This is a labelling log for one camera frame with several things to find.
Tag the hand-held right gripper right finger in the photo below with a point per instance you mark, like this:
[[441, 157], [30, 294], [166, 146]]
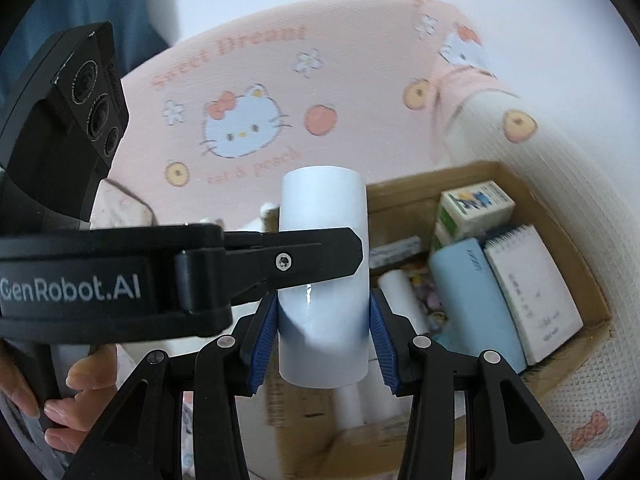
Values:
[[382, 345]]

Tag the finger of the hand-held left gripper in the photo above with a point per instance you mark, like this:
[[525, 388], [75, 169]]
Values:
[[310, 255]]

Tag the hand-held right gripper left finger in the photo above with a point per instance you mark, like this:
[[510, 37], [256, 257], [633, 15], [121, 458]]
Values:
[[262, 345]]

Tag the cardboard box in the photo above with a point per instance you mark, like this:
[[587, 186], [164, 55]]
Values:
[[550, 195]]

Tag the person's left hand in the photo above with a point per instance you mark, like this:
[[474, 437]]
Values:
[[75, 410]]

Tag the colourful snack packet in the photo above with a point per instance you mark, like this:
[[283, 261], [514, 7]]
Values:
[[431, 302]]

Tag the small white labelled box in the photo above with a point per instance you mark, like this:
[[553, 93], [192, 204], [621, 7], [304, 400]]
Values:
[[395, 252]]

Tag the light blue box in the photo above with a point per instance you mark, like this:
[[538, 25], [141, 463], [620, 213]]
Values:
[[475, 305]]

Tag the white spiral notepad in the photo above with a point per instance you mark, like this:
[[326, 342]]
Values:
[[532, 290]]

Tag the green and white carton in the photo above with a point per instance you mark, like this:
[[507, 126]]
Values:
[[472, 207]]

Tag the pink cat print blanket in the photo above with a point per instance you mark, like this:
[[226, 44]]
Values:
[[350, 60]]

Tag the dark blue cloth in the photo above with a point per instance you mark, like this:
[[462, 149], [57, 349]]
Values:
[[100, 10]]

